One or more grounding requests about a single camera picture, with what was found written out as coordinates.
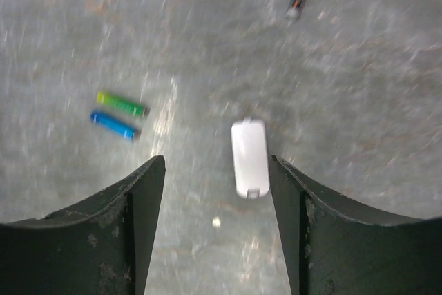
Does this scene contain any green battery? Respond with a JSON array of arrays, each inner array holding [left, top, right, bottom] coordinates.
[[96, 91, 147, 117]]

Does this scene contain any white battery compartment cover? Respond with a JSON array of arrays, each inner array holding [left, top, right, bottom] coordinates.
[[231, 118, 270, 199]]

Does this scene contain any blue battery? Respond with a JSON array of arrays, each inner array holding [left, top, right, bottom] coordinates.
[[90, 111, 140, 140]]

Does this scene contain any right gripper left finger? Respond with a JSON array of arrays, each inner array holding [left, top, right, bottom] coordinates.
[[1, 155, 166, 294]]

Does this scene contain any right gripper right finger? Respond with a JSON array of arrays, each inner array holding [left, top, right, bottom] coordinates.
[[269, 156, 441, 294]]

